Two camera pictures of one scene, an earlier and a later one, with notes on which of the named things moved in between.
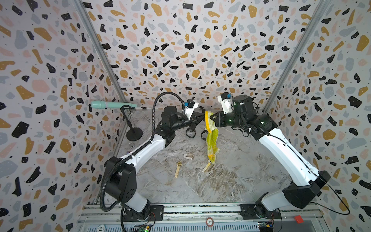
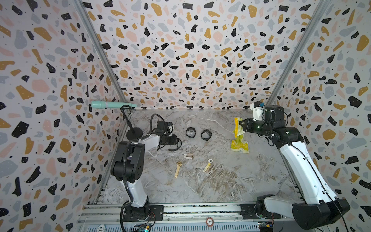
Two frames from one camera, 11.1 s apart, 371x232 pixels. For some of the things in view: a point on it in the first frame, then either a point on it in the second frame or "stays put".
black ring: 204,135 stays put
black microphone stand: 135,134 stays put
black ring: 190,133 stays put
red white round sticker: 209,222 stays put
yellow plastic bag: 212,137 → 238,143
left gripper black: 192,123 → 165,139
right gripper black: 221,122 → 249,128
